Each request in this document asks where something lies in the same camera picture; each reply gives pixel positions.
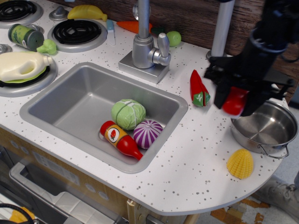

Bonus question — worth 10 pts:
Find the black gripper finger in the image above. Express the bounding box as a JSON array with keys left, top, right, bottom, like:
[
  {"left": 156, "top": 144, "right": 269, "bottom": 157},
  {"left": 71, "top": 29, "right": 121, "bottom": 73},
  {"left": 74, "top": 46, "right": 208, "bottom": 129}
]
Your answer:
[
  {"left": 239, "top": 90, "right": 272, "bottom": 117},
  {"left": 214, "top": 78, "right": 232, "bottom": 109}
]

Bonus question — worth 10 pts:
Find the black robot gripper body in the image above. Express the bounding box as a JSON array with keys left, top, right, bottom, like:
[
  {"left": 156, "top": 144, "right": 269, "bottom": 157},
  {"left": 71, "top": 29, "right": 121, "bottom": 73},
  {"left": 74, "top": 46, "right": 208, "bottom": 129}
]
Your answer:
[{"left": 204, "top": 55, "right": 295, "bottom": 99}]

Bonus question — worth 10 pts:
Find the small steel pan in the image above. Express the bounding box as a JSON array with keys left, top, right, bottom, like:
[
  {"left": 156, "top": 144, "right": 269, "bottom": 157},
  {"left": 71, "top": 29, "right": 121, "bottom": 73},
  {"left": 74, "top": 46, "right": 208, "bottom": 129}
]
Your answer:
[{"left": 231, "top": 100, "right": 299, "bottom": 159}]

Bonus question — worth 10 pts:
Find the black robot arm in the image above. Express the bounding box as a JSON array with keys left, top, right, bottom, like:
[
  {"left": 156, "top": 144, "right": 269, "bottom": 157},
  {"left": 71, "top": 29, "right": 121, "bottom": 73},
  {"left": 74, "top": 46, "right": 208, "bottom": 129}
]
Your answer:
[{"left": 204, "top": 0, "right": 299, "bottom": 118}]

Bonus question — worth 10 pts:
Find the red toy chili pepper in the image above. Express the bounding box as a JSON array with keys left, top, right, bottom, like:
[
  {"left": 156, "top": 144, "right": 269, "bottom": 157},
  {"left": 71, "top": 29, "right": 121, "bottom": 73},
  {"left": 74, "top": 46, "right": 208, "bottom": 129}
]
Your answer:
[{"left": 190, "top": 70, "right": 210, "bottom": 107}]

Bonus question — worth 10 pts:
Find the grey vertical pole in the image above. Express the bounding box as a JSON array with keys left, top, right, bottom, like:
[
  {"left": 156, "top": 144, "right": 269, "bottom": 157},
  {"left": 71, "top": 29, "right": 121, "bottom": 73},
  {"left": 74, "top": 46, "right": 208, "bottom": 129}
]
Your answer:
[{"left": 206, "top": 0, "right": 235, "bottom": 60}]

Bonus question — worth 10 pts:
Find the yellow toy corn piece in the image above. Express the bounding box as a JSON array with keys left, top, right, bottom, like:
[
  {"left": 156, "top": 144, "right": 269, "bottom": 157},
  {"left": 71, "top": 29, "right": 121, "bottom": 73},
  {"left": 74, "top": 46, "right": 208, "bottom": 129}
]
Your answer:
[{"left": 227, "top": 149, "right": 254, "bottom": 179}]

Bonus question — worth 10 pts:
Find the green toy lime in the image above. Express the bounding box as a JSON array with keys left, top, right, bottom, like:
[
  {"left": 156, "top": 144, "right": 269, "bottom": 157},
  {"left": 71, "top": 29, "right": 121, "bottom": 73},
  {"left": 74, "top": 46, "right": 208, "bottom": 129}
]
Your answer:
[{"left": 166, "top": 31, "right": 181, "bottom": 47}]

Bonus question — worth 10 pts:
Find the silver toy faucet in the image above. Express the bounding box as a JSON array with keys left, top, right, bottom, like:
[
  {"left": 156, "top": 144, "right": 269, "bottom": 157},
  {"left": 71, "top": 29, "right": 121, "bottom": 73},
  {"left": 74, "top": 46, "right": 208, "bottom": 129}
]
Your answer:
[{"left": 118, "top": 0, "right": 171, "bottom": 84}]

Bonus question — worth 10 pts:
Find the purple toy onion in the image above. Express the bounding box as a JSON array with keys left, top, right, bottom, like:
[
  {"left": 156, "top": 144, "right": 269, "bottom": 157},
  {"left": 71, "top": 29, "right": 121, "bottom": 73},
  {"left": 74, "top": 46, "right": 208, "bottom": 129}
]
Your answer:
[{"left": 133, "top": 120, "right": 163, "bottom": 149}]

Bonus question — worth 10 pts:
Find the green toy cabbage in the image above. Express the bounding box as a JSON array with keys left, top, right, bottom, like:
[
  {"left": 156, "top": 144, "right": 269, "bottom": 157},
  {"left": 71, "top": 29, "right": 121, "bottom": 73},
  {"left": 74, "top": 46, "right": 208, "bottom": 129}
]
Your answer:
[{"left": 111, "top": 99, "right": 146, "bottom": 131}]

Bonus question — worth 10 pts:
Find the grey shoe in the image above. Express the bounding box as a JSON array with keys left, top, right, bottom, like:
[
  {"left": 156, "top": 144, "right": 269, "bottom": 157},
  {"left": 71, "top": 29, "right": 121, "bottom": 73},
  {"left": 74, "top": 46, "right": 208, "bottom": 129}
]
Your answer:
[{"left": 253, "top": 174, "right": 299, "bottom": 223}]

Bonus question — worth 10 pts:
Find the orange toy carrot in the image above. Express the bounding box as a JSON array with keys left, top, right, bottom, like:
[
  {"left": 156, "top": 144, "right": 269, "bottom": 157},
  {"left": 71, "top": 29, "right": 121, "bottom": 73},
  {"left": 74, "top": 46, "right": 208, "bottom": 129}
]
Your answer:
[{"left": 116, "top": 21, "right": 165, "bottom": 35}]

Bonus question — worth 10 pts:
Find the red toy ketchup bottle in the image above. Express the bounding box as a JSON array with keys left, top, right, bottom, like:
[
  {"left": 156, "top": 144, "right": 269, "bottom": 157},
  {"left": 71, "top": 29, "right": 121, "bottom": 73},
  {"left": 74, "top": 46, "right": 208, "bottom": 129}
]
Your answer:
[{"left": 100, "top": 120, "right": 143, "bottom": 160}]

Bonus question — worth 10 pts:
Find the blue white toy knife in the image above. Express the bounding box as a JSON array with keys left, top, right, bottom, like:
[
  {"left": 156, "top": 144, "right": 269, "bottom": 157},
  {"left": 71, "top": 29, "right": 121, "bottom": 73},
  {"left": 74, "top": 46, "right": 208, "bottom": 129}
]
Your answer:
[{"left": 107, "top": 19, "right": 116, "bottom": 46}]

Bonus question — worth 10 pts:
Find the grey toy sink basin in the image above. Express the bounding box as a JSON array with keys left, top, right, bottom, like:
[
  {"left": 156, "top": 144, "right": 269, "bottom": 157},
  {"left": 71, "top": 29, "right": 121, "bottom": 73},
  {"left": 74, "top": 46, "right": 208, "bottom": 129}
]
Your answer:
[{"left": 20, "top": 63, "right": 188, "bottom": 173}]

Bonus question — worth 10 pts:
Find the black coil burner centre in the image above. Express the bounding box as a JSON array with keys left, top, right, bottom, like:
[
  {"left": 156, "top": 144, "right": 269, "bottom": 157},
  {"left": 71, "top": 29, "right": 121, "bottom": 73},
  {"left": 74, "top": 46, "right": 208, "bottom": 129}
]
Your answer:
[{"left": 47, "top": 19, "right": 107, "bottom": 53}]

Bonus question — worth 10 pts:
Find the black coil burner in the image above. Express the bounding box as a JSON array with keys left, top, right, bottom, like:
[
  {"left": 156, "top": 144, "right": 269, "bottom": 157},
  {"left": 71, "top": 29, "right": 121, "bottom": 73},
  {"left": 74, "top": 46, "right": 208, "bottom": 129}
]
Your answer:
[
  {"left": 0, "top": 0, "right": 43, "bottom": 29},
  {"left": 47, "top": 19, "right": 107, "bottom": 53}
]

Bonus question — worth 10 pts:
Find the yellow toy banana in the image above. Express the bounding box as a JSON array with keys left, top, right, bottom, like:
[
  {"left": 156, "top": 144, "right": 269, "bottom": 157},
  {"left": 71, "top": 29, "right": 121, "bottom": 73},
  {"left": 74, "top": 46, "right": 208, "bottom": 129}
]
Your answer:
[{"left": 67, "top": 5, "right": 107, "bottom": 21}]

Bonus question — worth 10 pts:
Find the silver stove knob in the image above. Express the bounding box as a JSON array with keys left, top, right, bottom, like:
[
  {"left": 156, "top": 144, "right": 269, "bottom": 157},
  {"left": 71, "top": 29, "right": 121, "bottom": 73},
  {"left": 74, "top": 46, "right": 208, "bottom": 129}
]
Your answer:
[{"left": 49, "top": 6, "right": 69, "bottom": 21}]

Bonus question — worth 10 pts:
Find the green toy broccoli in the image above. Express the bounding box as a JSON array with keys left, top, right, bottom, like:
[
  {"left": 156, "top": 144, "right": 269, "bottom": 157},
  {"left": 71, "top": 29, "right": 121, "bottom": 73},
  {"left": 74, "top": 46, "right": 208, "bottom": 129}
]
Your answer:
[{"left": 36, "top": 39, "right": 57, "bottom": 55}]

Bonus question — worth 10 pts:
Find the grey burner under jug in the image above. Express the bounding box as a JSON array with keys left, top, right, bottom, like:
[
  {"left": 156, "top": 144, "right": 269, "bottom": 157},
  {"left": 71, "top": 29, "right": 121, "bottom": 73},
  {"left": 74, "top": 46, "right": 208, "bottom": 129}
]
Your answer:
[{"left": 0, "top": 62, "right": 58, "bottom": 98}]

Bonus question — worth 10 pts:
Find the toy oven door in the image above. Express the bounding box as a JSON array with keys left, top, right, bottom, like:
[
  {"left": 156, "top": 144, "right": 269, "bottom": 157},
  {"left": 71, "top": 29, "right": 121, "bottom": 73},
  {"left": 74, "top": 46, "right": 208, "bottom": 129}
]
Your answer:
[{"left": 0, "top": 147, "right": 128, "bottom": 224}]

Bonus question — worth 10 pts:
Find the white toy milk jug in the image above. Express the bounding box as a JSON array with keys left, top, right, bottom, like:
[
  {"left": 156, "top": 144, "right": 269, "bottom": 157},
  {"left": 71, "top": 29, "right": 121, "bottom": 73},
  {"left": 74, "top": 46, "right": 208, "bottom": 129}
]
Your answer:
[{"left": 0, "top": 51, "right": 54, "bottom": 82}]

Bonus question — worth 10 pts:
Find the green toy spice can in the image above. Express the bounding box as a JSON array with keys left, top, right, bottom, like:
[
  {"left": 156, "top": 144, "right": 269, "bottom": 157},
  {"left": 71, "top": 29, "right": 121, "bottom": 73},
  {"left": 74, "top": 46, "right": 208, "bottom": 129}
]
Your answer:
[{"left": 8, "top": 24, "right": 44, "bottom": 51}]

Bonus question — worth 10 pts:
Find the black coil burner top left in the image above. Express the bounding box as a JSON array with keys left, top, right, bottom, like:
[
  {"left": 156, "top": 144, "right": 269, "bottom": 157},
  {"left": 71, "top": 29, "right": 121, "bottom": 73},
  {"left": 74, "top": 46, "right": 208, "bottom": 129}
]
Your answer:
[{"left": 0, "top": 0, "right": 43, "bottom": 29}]

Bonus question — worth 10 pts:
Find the silver stove knob left edge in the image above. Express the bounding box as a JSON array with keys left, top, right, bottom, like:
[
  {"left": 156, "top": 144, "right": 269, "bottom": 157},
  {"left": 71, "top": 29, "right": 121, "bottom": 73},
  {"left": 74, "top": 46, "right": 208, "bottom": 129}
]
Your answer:
[{"left": 0, "top": 44, "right": 12, "bottom": 54}]

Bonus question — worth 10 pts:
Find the yellow object bottom left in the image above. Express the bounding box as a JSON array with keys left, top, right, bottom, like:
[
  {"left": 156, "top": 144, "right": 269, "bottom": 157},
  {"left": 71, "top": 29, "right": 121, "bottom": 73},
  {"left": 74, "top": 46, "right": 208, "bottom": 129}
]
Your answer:
[{"left": 9, "top": 207, "right": 36, "bottom": 223}]

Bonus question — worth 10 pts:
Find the black cable bottom left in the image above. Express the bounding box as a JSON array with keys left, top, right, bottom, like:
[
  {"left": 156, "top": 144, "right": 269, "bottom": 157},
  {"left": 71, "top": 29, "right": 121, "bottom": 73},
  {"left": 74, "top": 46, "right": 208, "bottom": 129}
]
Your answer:
[{"left": 0, "top": 203, "right": 36, "bottom": 224}]

